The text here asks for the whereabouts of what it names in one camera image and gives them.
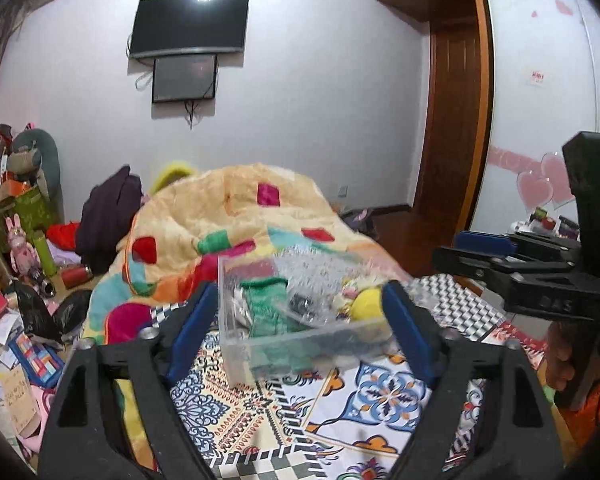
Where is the pink rabbit doll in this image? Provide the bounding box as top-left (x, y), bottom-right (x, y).
top-left (7, 213), bottom-right (42, 282)

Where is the grey plush dinosaur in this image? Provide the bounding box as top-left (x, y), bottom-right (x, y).
top-left (8, 128), bottom-right (62, 202)

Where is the person's right hand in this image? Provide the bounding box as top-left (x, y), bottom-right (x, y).
top-left (544, 329), bottom-right (579, 405)

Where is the red can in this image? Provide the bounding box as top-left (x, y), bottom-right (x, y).
top-left (60, 264), bottom-right (93, 290)

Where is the black plastic bag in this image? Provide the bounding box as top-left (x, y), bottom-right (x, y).
top-left (12, 280), bottom-right (94, 347)

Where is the red cloth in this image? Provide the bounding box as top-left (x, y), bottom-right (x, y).
top-left (46, 220), bottom-right (84, 252)

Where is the colourful patchwork quilt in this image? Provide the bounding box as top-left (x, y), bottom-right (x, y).
top-left (87, 162), bottom-right (412, 348)

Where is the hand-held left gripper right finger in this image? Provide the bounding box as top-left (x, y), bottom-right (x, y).
top-left (380, 280), bottom-right (567, 480)

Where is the wooden wardrobe with white door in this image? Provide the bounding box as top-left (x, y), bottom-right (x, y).
top-left (372, 0), bottom-right (600, 241)

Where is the green knitted cloth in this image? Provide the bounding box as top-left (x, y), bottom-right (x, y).
top-left (240, 277), bottom-right (306, 361)

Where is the yellow-green plush item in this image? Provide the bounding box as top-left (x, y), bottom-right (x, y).
top-left (149, 160), bottom-right (199, 195)

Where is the clear plastic storage box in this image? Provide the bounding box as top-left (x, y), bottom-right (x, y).
top-left (217, 244), bottom-right (407, 387)

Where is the small black wall monitor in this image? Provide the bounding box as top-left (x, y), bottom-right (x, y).
top-left (151, 54), bottom-right (219, 105)

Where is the dark purple jacket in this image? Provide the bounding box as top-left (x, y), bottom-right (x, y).
top-left (74, 164), bottom-right (144, 277)

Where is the green bottle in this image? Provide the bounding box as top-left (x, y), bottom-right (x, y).
top-left (32, 232), bottom-right (57, 277)

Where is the pink heart decoration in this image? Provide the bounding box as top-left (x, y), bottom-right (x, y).
top-left (516, 152), bottom-right (577, 212)

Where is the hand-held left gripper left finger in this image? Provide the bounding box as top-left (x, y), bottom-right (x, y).
top-left (37, 280), bottom-right (221, 480)

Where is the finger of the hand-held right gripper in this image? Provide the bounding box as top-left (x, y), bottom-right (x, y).
top-left (453, 230), bottom-right (582, 262)
top-left (432, 246), bottom-right (573, 282)

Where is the brown wooden door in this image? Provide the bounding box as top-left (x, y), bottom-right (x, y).
top-left (411, 19), bottom-right (482, 213)

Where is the patterned bedsheet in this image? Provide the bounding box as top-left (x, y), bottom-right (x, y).
top-left (107, 271), bottom-right (556, 480)

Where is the clear crinkled plastic bag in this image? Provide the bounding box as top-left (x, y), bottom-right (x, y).
top-left (274, 247), bottom-right (363, 327)

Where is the black wall television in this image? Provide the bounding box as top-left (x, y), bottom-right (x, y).
top-left (128, 0), bottom-right (250, 59)

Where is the yellow plush toy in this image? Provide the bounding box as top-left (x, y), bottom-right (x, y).
top-left (349, 287), bottom-right (389, 323)

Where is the green paper bag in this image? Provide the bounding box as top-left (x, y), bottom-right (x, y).
top-left (0, 184), bottom-right (57, 255)

